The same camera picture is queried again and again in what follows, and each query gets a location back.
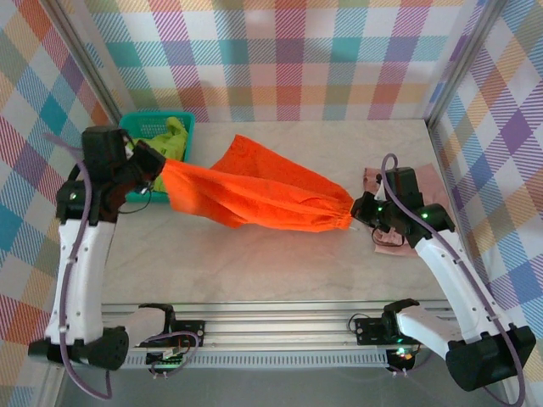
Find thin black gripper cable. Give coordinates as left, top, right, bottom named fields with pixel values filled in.
left=371, top=224, right=404, bottom=248
left=120, top=186, right=154, bottom=215

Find left controller board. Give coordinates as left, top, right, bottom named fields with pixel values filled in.
left=145, top=348, right=190, bottom=369

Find lime green shorts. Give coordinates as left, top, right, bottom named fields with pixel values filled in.
left=142, top=117, right=190, bottom=192

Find thin black right gripper cable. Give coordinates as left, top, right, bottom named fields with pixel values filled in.
left=371, top=224, right=404, bottom=248

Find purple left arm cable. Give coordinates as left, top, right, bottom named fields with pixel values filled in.
left=42, top=133, right=204, bottom=402

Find thin black left gripper cable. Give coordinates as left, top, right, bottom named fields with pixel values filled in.
left=120, top=186, right=154, bottom=215

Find right controller board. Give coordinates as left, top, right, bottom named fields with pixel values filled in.
left=388, top=346, right=417, bottom=366

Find aluminium frame post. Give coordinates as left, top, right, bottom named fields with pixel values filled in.
left=42, top=0, right=124, bottom=124
left=423, top=0, right=508, bottom=128

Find aluminium frame rail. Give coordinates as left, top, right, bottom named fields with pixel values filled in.
left=84, top=299, right=517, bottom=360

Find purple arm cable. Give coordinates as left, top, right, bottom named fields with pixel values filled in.
left=42, top=133, right=204, bottom=402
left=379, top=153, right=527, bottom=406

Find teal plastic basket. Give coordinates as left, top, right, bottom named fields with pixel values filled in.
left=118, top=110, right=196, bottom=204

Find orange shorts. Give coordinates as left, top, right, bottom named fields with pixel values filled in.
left=162, top=134, right=354, bottom=233

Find controller board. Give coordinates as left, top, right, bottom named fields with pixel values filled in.
left=145, top=348, right=190, bottom=369
left=388, top=346, right=417, bottom=366

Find pink shorts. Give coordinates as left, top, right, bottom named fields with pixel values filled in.
left=363, top=163, right=449, bottom=258

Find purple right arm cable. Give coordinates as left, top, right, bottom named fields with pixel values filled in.
left=379, top=153, right=527, bottom=406

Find slotted grey cable duct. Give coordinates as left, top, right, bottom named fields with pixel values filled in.
left=126, top=354, right=390, bottom=371

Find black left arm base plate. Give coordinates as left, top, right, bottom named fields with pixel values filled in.
left=167, top=320, right=208, bottom=349

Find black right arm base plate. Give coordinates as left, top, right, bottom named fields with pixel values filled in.
left=354, top=316, right=408, bottom=345

